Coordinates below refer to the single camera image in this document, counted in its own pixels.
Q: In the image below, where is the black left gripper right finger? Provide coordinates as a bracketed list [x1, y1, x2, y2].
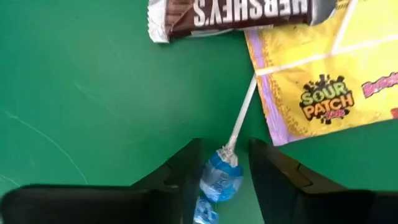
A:
[248, 138, 315, 224]

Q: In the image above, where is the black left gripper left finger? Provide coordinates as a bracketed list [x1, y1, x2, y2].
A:
[132, 138, 205, 224]

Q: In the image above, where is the Hershey's chocolate bar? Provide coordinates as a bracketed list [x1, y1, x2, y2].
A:
[146, 0, 338, 44]

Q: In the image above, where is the yellow Sour Patch pack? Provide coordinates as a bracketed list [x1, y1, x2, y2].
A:
[244, 0, 398, 147]

